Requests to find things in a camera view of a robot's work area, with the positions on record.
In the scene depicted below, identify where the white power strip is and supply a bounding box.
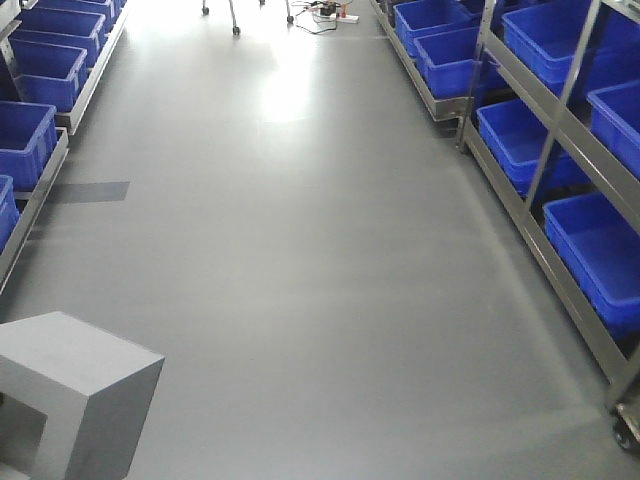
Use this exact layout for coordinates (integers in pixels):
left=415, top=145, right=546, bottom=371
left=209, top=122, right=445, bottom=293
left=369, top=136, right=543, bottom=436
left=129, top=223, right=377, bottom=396
left=292, top=0, right=361, bottom=35

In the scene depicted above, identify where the left steel rack with bins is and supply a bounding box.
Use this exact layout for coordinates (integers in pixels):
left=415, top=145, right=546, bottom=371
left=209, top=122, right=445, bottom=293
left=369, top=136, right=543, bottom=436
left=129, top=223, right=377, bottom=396
left=1, top=1, right=130, bottom=284

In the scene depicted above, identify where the gray hollow cube base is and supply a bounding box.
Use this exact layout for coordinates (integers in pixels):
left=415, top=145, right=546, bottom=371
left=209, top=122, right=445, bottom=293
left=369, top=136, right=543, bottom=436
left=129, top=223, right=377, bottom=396
left=1, top=312, right=165, bottom=479

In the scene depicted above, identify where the steel rack with bins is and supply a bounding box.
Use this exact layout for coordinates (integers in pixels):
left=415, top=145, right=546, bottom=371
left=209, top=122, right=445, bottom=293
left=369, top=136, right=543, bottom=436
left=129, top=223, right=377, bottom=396
left=373, top=1, right=639, bottom=455
left=1, top=1, right=130, bottom=284

